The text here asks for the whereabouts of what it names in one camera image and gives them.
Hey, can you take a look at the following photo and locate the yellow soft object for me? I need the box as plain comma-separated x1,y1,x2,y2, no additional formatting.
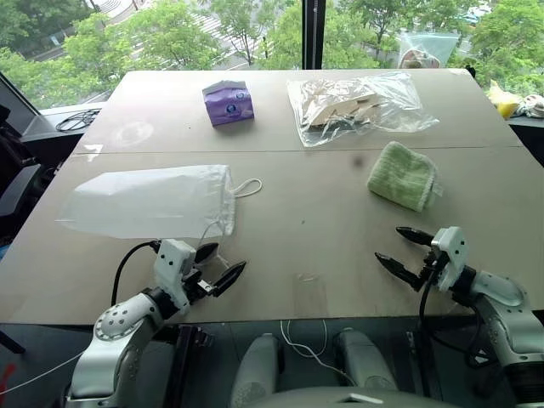
485,79,523,119

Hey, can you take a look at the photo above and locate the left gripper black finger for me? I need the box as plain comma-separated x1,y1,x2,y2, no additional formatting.
195,242,220,266
211,261,248,298

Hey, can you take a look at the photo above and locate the thin white cord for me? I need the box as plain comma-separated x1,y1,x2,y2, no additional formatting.
280,319,354,384

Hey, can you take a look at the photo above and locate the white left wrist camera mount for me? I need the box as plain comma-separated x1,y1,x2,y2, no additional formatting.
153,238,198,308

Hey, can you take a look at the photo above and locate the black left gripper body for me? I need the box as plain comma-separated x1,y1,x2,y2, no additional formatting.
183,259,216,306

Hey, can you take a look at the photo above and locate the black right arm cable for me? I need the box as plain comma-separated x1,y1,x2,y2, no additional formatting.
417,267,490,369

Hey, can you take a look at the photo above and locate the coiled black cable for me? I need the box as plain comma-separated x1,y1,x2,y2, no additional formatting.
55,108,102,133

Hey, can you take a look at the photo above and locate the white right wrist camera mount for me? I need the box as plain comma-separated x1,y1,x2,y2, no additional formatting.
430,225,468,292

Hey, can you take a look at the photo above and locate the clear bag with colourful contents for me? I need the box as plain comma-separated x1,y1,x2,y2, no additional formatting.
398,32,461,70

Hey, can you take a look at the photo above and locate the clear bag of wooden pieces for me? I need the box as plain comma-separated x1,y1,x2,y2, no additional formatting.
286,71,440,149

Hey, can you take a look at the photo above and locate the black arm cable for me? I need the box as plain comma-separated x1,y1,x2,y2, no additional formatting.
417,267,490,369
110,240,163,307

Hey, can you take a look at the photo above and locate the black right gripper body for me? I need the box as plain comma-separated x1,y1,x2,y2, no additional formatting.
418,242,449,284

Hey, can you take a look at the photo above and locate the grey rounded robot leg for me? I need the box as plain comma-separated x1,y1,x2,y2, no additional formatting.
332,328,400,393
230,332,285,408

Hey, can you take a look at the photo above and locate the purple tissue pack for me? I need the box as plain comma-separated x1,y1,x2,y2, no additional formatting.
201,77,255,128

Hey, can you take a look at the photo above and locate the white patterned cloth bundle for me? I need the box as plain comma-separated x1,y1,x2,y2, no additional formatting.
515,93,544,120

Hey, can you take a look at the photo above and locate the grey robot torso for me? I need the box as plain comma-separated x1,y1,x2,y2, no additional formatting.
253,385,461,408

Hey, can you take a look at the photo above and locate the green cloth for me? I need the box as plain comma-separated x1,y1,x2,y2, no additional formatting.
366,140,444,213

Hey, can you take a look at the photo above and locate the white drawstring bag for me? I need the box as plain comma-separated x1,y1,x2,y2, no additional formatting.
55,164,264,240

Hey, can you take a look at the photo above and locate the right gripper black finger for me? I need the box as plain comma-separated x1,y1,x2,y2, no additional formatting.
374,252,427,293
395,226,435,247

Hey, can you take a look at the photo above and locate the dark window frame post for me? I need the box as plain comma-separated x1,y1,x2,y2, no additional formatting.
302,0,327,70

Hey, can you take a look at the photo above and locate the black chair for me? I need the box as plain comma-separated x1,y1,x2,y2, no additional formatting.
0,162,57,240

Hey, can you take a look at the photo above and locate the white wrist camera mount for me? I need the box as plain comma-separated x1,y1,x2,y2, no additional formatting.
153,238,198,308
430,225,468,292

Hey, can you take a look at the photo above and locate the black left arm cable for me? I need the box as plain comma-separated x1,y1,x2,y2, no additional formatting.
110,240,163,307

